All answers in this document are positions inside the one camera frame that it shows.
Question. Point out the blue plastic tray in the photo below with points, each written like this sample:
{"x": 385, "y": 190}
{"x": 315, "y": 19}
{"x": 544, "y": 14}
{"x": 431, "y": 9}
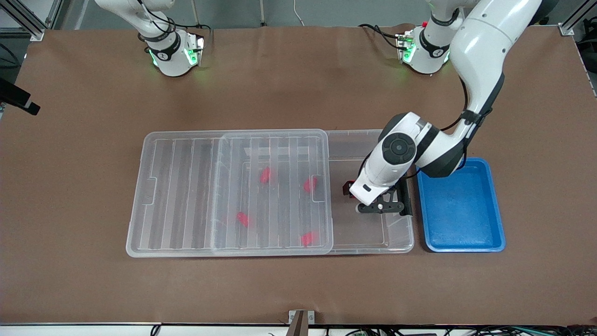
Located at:
{"x": 459, "y": 205}

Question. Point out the black left camera bracket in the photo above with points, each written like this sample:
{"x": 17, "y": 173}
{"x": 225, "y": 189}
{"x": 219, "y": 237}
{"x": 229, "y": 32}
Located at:
{"x": 389, "y": 206}

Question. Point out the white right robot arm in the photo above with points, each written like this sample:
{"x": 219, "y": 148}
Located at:
{"x": 170, "y": 56}

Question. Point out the small red block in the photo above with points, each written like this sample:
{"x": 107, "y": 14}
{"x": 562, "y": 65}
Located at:
{"x": 310, "y": 184}
{"x": 351, "y": 191}
{"x": 308, "y": 239}
{"x": 266, "y": 175}
{"x": 242, "y": 219}

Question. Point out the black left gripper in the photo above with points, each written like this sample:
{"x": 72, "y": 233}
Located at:
{"x": 405, "y": 196}

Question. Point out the brown table cover sheet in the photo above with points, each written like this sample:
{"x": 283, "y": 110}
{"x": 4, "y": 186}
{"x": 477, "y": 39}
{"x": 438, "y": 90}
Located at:
{"x": 280, "y": 93}

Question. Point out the clear plastic box lid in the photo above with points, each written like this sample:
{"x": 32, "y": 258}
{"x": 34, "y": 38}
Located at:
{"x": 182, "y": 196}

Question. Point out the aluminium frame rail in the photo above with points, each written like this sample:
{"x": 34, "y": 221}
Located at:
{"x": 32, "y": 25}
{"x": 566, "y": 29}

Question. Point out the clear plastic storage box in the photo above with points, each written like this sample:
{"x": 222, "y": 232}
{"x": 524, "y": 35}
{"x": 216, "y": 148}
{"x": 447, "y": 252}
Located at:
{"x": 364, "y": 233}

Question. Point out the metal camera post mount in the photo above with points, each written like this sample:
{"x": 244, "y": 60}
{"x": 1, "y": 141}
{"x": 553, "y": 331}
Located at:
{"x": 301, "y": 322}

